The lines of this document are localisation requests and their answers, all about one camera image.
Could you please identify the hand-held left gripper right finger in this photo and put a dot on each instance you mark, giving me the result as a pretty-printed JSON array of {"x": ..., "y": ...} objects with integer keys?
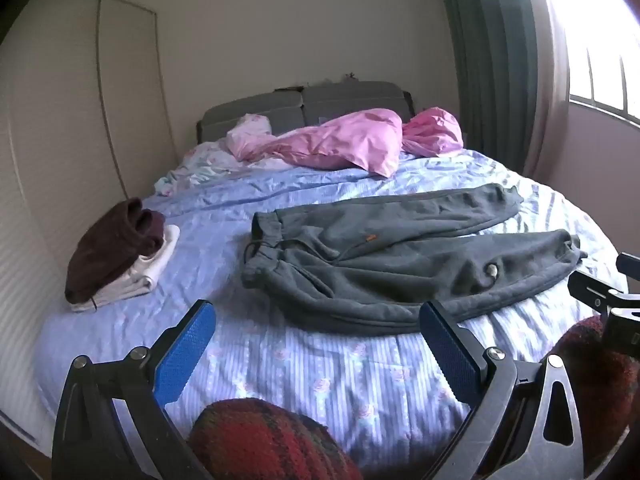
[{"x": 450, "y": 355}]

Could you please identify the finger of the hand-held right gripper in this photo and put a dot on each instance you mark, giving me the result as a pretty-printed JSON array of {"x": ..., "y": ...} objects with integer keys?
[
  {"x": 629, "y": 262},
  {"x": 592, "y": 291}
]

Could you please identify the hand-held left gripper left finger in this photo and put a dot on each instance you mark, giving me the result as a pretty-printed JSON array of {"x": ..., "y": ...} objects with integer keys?
[{"x": 186, "y": 352}]

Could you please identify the grey sweat pants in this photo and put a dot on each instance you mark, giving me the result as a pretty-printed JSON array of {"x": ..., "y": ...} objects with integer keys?
[{"x": 400, "y": 270}]

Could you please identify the person's right leg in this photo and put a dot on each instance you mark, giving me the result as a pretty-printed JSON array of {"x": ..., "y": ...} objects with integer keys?
[{"x": 600, "y": 385}]

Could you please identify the person's leg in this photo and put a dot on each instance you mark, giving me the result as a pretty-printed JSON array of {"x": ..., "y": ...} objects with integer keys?
[
  {"x": 265, "y": 445},
  {"x": 600, "y": 385}
]

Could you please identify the folded white garment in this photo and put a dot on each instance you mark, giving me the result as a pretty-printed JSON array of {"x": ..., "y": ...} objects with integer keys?
[{"x": 145, "y": 275}]

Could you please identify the blue striped bed sheet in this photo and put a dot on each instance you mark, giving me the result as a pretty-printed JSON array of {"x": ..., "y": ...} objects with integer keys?
[{"x": 300, "y": 375}]

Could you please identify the person's left leg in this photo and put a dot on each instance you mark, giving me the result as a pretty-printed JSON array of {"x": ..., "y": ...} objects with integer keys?
[{"x": 265, "y": 445}]

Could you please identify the folded maroon garment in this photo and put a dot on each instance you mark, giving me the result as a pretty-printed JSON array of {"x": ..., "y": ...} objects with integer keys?
[{"x": 110, "y": 250}]

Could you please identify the floral white pillow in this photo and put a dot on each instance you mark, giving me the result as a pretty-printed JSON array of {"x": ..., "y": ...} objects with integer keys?
[{"x": 210, "y": 162}]

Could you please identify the barred window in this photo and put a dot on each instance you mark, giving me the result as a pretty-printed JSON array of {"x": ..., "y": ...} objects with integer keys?
[{"x": 600, "y": 45}]

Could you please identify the pink duvet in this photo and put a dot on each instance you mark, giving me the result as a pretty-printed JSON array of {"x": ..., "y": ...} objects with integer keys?
[{"x": 345, "y": 142}]

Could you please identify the green curtain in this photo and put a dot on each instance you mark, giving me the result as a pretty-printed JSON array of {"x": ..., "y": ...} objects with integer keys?
[{"x": 487, "y": 60}]

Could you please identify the cream wardrobe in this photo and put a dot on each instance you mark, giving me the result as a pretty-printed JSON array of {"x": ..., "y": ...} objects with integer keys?
[{"x": 65, "y": 125}]

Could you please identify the grey padded headboard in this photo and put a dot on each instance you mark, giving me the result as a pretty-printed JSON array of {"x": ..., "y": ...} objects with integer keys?
[{"x": 340, "y": 102}]

